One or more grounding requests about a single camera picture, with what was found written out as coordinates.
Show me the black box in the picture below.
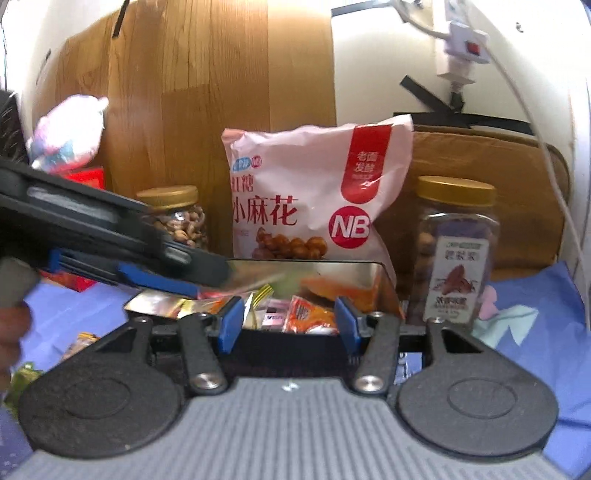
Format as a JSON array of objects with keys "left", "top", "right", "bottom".
[{"left": 124, "top": 259, "right": 431, "bottom": 367}]

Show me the small pink snack packet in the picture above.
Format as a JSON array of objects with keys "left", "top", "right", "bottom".
[{"left": 263, "top": 298, "right": 291, "bottom": 331}]

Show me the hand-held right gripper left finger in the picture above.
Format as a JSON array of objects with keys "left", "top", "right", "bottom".
[{"left": 92, "top": 296, "right": 244, "bottom": 394}]

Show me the tall gold-lid nut jar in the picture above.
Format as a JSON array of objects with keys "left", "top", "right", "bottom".
[{"left": 410, "top": 175, "right": 502, "bottom": 331}]

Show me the dark green wafer packet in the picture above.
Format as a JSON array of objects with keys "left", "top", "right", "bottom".
[{"left": 4, "top": 362, "right": 45, "bottom": 408}]

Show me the blue bed sheet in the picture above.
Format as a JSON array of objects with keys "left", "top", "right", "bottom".
[{"left": 0, "top": 261, "right": 591, "bottom": 480}]

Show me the short gold-lid nut jar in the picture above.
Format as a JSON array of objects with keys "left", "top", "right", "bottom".
[{"left": 136, "top": 185, "right": 209, "bottom": 253}]

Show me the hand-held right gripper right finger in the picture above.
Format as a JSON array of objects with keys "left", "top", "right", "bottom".
[{"left": 335, "top": 296, "right": 497, "bottom": 396}]

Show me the small yellow snack packet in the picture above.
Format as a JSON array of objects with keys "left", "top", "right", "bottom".
[{"left": 242, "top": 284, "right": 274, "bottom": 329}]

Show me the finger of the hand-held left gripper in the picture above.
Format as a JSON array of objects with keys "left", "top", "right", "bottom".
[
  {"left": 48, "top": 249, "right": 200, "bottom": 299},
  {"left": 157, "top": 230, "right": 230, "bottom": 288}
]

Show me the pink snack bag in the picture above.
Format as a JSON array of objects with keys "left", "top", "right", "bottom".
[{"left": 222, "top": 113, "right": 415, "bottom": 274}]

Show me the pink white plush toy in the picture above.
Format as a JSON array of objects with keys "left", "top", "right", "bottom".
[{"left": 27, "top": 95, "right": 110, "bottom": 175}]

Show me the brown cushion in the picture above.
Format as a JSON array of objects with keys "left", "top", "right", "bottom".
[{"left": 374, "top": 124, "right": 571, "bottom": 280}]

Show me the orange snack packet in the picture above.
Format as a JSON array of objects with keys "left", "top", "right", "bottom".
[{"left": 281, "top": 295, "right": 339, "bottom": 334}]

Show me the person's left hand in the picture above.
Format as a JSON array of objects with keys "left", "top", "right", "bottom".
[{"left": 0, "top": 307, "right": 33, "bottom": 391}]

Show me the wooden board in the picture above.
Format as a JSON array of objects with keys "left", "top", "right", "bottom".
[{"left": 31, "top": 0, "right": 336, "bottom": 259}]

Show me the black tape strip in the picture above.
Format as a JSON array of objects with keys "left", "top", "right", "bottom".
[
  {"left": 399, "top": 76, "right": 465, "bottom": 112},
  {"left": 392, "top": 112, "right": 535, "bottom": 136}
]

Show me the clear yellow-edged snack packet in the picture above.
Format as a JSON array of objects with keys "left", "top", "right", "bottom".
[{"left": 61, "top": 332, "right": 100, "bottom": 361}]

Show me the white power strip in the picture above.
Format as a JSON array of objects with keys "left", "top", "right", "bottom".
[{"left": 433, "top": 0, "right": 493, "bottom": 87}]

